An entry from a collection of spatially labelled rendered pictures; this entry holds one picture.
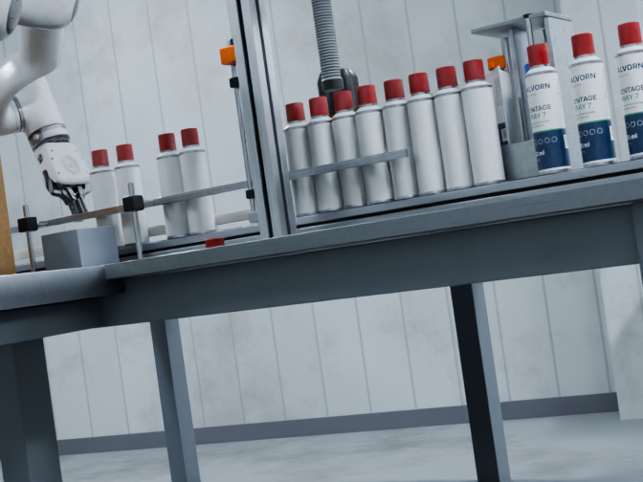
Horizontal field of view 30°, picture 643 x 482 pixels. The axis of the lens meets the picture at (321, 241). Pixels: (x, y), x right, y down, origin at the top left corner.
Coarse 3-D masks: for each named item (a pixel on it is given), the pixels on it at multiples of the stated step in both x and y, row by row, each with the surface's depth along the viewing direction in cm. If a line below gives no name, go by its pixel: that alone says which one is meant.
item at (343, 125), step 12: (336, 96) 209; (348, 96) 209; (336, 108) 209; (348, 108) 209; (336, 120) 208; (348, 120) 208; (336, 132) 209; (348, 132) 208; (336, 144) 209; (348, 144) 208; (348, 156) 208; (360, 156) 208; (348, 168) 208; (360, 168) 208; (348, 180) 208; (360, 180) 208; (348, 192) 208; (360, 192) 207; (348, 204) 208; (360, 204) 207
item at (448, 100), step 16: (448, 80) 197; (448, 96) 196; (448, 112) 196; (448, 128) 196; (464, 128) 196; (448, 144) 196; (464, 144) 196; (448, 160) 196; (464, 160) 196; (448, 176) 197; (464, 176) 195
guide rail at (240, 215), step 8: (248, 208) 228; (216, 216) 232; (224, 216) 231; (232, 216) 230; (240, 216) 229; (216, 224) 232; (152, 232) 242; (160, 232) 241; (40, 248) 261; (16, 256) 266; (24, 256) 264
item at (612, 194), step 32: (576, 192) 117; (608, 192) 116; (640, 192) 114; (384, 224) 130; (416, 224) 128; (448, 224) 126; (480, 224) 128; (160, 256) 149; (192, 256) 146; (224, 256) 143; (256, 256) 141
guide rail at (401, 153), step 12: (372, 156) 202; (384, 156) 201; (396, 156) 200; (408, 156) 199; (312, 168) 210; (324, 168) 208; (336, 168) 207; (192, 192) 226; (204, 192) 224; (216, 192) 222; (156, 204) 231; (72, 216) 245; (84, 216) 243; (96, 216) 241; (12, 228) 255
